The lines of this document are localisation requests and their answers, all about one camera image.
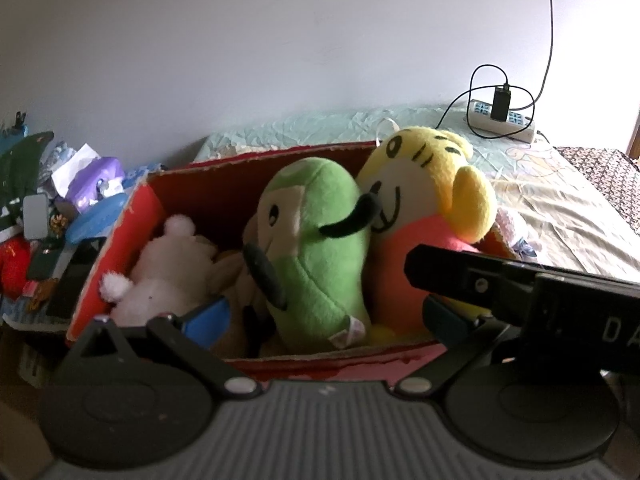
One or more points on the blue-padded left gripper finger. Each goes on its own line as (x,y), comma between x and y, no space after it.
(184,342)

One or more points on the white fluffy bunny plush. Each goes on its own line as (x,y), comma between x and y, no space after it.
(172,275)

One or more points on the red cardboard box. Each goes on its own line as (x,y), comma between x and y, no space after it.
(221,197)

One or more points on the green plush toy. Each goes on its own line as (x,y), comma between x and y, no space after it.
(313,236)

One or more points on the yellow tiger plush pink shirt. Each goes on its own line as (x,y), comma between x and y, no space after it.
(429,193)

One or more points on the brown patterned blanket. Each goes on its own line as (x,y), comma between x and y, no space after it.
(613,174)

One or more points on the cluttered bedside table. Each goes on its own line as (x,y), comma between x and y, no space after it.
(55,278)

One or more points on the purple tissue pack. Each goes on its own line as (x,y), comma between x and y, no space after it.
(86,178)

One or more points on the black charger adapter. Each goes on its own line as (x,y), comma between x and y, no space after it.
(500,105)

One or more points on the dark green leaf-shaped object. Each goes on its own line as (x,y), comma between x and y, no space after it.
(20,167)

